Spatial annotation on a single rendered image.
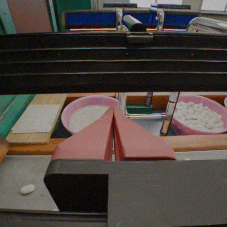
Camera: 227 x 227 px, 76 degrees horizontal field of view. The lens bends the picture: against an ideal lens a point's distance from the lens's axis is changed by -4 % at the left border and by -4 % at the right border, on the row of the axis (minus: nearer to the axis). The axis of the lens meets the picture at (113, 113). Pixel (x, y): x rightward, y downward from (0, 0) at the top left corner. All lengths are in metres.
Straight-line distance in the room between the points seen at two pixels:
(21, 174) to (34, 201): 0.10
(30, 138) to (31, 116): 0.12
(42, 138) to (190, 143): 0.49
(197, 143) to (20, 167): 0.57
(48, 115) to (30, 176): 0.24
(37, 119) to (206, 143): 0.61
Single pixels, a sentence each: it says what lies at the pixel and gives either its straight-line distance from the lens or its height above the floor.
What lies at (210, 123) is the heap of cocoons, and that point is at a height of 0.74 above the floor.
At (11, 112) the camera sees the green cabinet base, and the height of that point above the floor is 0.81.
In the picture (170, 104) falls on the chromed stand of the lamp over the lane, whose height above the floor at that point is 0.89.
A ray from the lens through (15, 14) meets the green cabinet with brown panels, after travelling 0.81.
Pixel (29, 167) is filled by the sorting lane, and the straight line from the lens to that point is 0.54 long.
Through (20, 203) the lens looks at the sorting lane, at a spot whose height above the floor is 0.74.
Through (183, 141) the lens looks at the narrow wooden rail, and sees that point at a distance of 0.56.
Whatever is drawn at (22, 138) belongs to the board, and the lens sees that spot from 0.59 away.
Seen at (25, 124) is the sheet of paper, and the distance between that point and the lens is 0.64.
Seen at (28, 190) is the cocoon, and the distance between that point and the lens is 0.48.
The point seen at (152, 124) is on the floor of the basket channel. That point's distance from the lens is 0.73.
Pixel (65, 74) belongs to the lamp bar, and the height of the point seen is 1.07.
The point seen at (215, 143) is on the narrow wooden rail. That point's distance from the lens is 0.61.
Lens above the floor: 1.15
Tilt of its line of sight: 38 degrees down
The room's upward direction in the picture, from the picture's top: straight up
